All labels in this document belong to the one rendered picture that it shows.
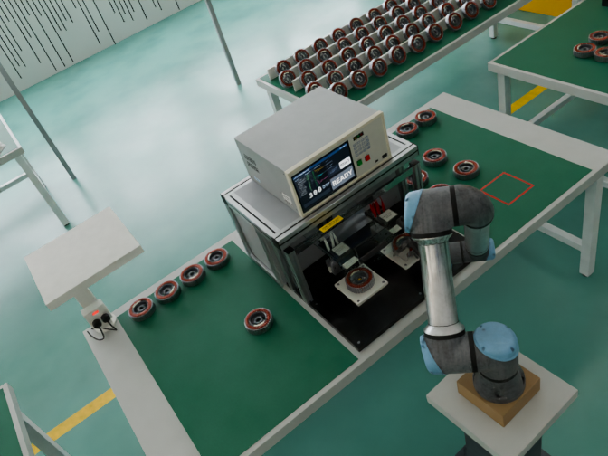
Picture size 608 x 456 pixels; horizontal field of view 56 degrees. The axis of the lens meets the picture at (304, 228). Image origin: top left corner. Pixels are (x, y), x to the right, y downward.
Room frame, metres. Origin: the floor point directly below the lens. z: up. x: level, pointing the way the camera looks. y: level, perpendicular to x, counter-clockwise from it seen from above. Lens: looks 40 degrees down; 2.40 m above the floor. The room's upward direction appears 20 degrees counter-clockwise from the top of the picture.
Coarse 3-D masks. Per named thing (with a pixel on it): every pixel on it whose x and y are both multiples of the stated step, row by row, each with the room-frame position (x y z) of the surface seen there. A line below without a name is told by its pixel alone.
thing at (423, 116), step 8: (424, 112) 2.49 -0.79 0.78; (432, 112) 2.46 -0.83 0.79; (416, 120) 2.44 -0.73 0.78; (424, 120) 2.41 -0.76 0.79; (432, 120) 2.41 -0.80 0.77; (400, 128) 2.42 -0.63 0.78; (408, 128) 2.41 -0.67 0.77; (416, 128) 2.37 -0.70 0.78; (400, 136) 2.38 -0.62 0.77; (408, 136) 2.35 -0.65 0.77
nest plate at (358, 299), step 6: (378, 276) 1.51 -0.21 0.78; (342, 282) 1.54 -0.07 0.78; (378, 282) 1.48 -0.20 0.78; (384, 282) 1.47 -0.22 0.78; (342, 288) 1.52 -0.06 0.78; (372, 288) 1.47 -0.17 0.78; (378, 288) 1.45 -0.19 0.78; (348, 294) 1.48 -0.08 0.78; (354, 294) 1.47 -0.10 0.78; (360, 294) 1.46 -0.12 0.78; (366, 294) 1.44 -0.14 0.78; (372, 294) 1.44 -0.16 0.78; (354, 300) 1.44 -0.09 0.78; (360, 300) 1.43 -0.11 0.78
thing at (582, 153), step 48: (528, 144) 2.00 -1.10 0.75; (576, 144) 1.89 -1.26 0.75; (576, 192) 1.63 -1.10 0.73; (240, 240) 2.05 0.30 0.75; (288, 288) 1.65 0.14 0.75; (96, 336) 1.77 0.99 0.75; (336, 336) 1.33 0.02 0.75; (384, 336) 1.26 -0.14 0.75; (144, 384) 1.43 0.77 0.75; (336, 384) 1.14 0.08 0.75; (144, 432) 1.22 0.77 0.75; (288, 432) 1.05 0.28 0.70
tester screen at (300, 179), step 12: (336, 156) 1.67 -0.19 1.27; (348, 156) 1.69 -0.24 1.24; (312, 168) 1.63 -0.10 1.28; (324, 168) 1.65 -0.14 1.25; (300, 180) 1.61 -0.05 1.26; (312, 180) 1.63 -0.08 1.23; (324, 180) 1.65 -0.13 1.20; (348, 180) 1.68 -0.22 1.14; (300, 192) 1.61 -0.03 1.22; (312, 204) 1.62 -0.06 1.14
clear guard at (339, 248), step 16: (352, 208) 1.61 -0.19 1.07; (320, 224) 1.59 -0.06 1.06; (336, 224) 1.56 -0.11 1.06; (352, 224) 1.53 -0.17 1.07; (368, 224) 1.50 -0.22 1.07; (384, 224) 1.47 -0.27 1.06; (320, 240) 1.51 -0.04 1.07; (336, 240) 1.48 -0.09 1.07; (352, 240) 1.45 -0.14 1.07; (368, 240) 1.42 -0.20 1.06; (384, 240) 1.42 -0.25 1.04; (400, 240) 1.42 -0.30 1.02; (336, 256) 1.40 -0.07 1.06; (352, 256) 1.38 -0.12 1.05; (384, 256) 1.38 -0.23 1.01; (352, 272) 1.34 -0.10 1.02
